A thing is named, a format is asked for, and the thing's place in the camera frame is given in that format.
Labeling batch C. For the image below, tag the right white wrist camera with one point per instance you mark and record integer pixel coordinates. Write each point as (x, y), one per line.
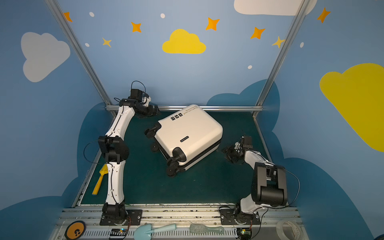
(238, 146)

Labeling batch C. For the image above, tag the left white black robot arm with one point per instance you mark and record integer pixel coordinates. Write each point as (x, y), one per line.
(116, 152)

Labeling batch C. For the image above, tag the right aluminium frame post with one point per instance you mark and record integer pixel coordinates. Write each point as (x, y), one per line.
(290, 37)

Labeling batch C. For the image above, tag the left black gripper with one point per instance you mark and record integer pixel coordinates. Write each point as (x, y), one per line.
(152, 110)

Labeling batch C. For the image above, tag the teal toy shovel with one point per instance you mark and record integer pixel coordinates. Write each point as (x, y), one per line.
(145, 232)

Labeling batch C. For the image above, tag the left aluminium frame post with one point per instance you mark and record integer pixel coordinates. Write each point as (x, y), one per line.
(76, 45)

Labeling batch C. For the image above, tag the left small circuit board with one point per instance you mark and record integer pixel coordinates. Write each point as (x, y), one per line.
(118, 234)

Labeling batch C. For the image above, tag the white hard-shell suitcase black lining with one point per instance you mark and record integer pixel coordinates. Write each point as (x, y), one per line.
(185, 138)

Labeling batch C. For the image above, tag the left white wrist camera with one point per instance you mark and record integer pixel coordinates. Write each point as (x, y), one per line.
(146, 99)

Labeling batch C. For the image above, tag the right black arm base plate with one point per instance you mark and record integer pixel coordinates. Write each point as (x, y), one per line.
(228, 216)

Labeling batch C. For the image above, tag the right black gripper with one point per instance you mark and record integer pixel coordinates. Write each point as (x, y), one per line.
(231, 153)

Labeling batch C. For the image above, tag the orange black round disc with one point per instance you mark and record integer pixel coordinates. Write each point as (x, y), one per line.
(75, 230)

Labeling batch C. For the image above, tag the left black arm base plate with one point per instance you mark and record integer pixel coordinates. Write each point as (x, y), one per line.
(135, 216)

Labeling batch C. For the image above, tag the right small circuit board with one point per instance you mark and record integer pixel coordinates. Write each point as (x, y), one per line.
(243, 234)

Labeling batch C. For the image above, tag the aluminium frame post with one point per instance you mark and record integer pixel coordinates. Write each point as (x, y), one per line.
(76, 45)
(290, 37)

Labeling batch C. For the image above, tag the small circuit board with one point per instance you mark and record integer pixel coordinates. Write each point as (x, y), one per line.
(118, 234)
(243, 234)

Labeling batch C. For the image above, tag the pale green hair brush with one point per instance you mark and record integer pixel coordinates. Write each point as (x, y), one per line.
(203, 229)

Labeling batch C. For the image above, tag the yellow toy shovel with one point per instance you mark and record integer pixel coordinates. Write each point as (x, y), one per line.
(103, 171)

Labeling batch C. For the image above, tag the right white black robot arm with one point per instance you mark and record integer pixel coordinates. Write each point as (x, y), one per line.
(269, 182)

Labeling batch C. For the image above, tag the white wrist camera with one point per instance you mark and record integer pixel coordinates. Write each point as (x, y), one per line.
(238, 146)
(146, 99)

